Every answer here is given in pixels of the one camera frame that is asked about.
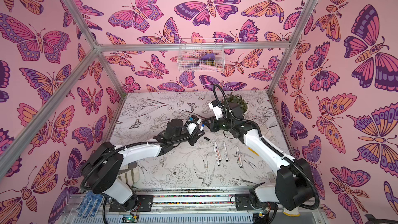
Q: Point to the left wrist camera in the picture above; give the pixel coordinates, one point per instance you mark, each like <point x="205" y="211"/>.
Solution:
<point x="193" y="124"/>

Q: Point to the white work glove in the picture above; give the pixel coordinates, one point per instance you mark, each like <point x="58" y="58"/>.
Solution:
<point x="292" y="213"/>

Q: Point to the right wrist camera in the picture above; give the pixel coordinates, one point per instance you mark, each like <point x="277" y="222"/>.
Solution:
<point x="217" y="108"/>

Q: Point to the white wire basket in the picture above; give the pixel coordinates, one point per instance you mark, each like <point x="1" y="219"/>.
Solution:
<point x="202" y="54"/>

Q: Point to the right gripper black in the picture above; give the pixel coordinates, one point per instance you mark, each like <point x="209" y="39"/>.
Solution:
<point x="222" y="123"/>

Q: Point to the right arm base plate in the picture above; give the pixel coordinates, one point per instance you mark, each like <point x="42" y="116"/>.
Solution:
<point x="245" y="202"/>

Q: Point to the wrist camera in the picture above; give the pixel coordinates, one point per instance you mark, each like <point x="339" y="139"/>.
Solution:
<point x="217" y="108"/>
<point x="193" y="124"/>

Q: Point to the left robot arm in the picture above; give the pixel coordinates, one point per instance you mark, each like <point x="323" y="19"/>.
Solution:
<point x="101" y="170"/>

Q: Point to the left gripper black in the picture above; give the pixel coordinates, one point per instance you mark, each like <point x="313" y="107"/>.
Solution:
<point x="193" y="137"/>

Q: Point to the blue knit glove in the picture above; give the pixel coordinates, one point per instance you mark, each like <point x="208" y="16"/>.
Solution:
<point x="90" y="205"/>

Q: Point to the green circuit board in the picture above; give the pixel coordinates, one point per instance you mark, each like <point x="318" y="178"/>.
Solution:
<point x="129" y="219"/>

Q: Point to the potted green plant white pot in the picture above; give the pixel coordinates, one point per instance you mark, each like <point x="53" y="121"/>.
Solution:
<point x="235" y="102"/>

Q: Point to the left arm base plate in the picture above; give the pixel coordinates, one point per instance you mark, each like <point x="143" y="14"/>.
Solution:
<point x="138" y="203"/>

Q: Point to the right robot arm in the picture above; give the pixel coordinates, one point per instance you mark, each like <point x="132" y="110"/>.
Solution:
<point x="294" y="186"/>

